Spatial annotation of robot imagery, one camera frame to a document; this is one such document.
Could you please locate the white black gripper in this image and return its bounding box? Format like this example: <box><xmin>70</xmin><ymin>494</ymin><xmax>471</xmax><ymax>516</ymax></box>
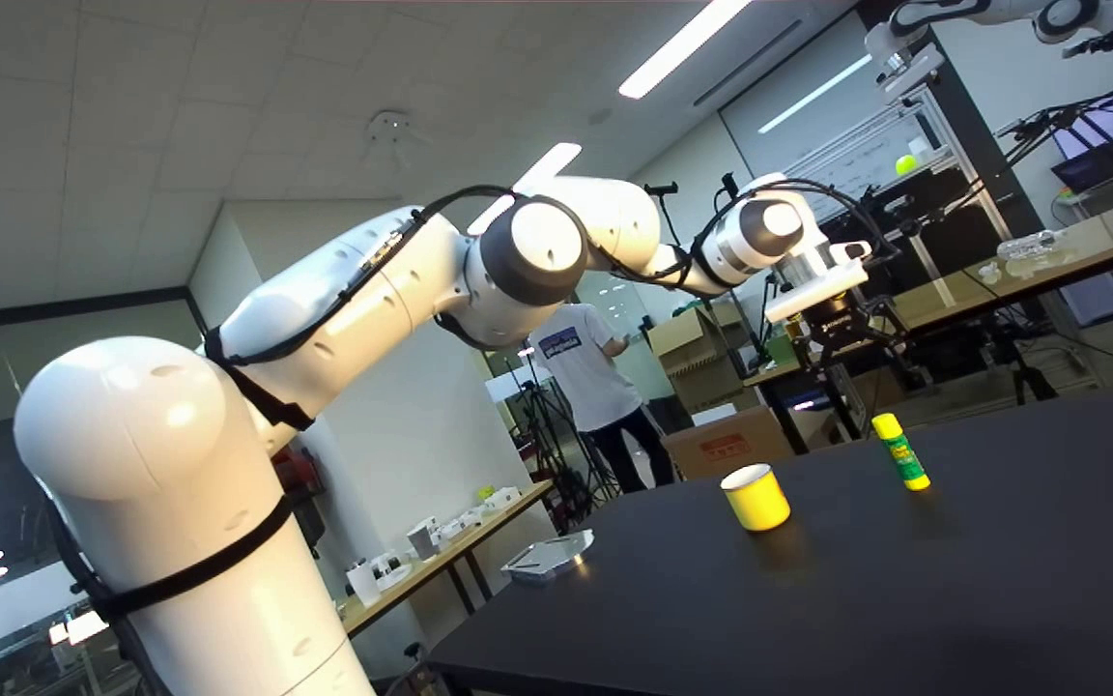
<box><xmin>760</xmin><ymin>240</ymin><xmax>876</xmax><ymax>378</ymax></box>

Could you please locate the yellow green glue stick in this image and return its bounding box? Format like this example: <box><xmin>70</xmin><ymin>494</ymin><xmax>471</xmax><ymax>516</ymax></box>
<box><xmin>870</xmin><ymin>415</ymin><xmax>931</xmax><ymax>494</ymax></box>

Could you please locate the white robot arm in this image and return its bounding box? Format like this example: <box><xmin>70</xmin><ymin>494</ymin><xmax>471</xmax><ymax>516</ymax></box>
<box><xmin>13</xmin><ymin>174</ymin><xmax>880</xmax><ymax>696</ymax></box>

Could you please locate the cardboard box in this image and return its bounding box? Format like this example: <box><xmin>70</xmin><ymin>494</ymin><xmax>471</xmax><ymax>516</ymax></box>
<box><xmin>664</xmin><ymin>410</ymin><xmax>793</xmax><ymax>480</ymax></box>

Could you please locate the green tennis ball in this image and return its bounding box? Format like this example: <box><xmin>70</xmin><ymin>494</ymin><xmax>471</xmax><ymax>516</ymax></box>
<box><xmin>893</xmin><ymin>156</ymin><xmax>924</xmax><ymax>178</ymax></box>

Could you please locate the yellow cup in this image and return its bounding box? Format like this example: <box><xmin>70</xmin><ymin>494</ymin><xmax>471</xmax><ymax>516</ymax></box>
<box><xmin>718</xmin><ymin>464</ymin><xmax>793</xmax><ymax>535</ymax></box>

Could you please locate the person in white shirt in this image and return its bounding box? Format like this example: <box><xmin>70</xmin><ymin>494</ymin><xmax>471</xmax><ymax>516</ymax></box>
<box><xmin>529</xmin><ymin>302</ymin><xmax>675</xmax><ymax>491</ymax></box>

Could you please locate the long workbench at right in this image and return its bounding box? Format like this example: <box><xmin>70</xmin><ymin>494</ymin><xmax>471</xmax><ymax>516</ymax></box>
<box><xmin>893</xmin><ymin>210</ymin><xmax>1113</xmax><ymax>333</ymax></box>

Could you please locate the wooden side table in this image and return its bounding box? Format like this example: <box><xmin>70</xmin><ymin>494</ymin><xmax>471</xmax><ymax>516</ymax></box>
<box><xmin>341</xmin><ymin>480</ymin><xmax>552</xmax><ymax>637</ymax></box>

